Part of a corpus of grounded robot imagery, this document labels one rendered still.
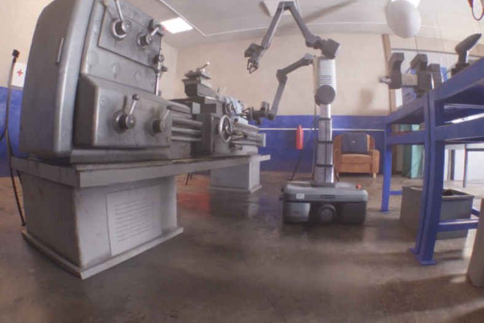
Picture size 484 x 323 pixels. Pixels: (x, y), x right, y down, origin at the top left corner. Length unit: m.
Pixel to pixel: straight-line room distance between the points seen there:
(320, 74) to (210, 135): 0.98
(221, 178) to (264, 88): 3.52
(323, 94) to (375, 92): 4.21
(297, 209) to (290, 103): 4.44
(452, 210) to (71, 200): 2.02
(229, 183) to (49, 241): 2.38
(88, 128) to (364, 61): 5.97
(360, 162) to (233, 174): 2.85
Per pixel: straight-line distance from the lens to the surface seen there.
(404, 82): 1.48
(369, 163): 5.22
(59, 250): 1.29
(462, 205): 1.81
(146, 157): 1.45
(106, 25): 1.25
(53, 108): 1.07
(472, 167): 5.62
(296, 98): 6.06
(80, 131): 1.06
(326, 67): 2.06
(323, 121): 2.03
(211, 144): 1.78
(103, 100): 1.01
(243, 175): 3.11
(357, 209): 1.91
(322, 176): 2.01
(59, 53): 1.12
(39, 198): 1.37
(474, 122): 0.99
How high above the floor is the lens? 0.56
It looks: 1 degrees up
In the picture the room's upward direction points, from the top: 1 degrees clockwise
